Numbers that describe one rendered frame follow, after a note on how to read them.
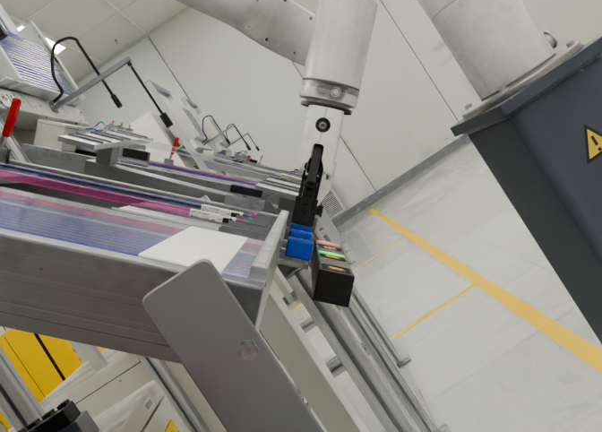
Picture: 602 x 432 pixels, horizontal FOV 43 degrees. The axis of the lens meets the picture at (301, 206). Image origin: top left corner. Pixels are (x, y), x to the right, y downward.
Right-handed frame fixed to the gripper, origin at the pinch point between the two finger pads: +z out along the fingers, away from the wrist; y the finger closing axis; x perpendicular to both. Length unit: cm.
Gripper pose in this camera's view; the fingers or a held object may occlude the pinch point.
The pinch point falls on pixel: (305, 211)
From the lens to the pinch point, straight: 110.0
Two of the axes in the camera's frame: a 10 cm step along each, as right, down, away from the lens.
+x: -9.8, -2.0, 0.0
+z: -2.0, 9.8, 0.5
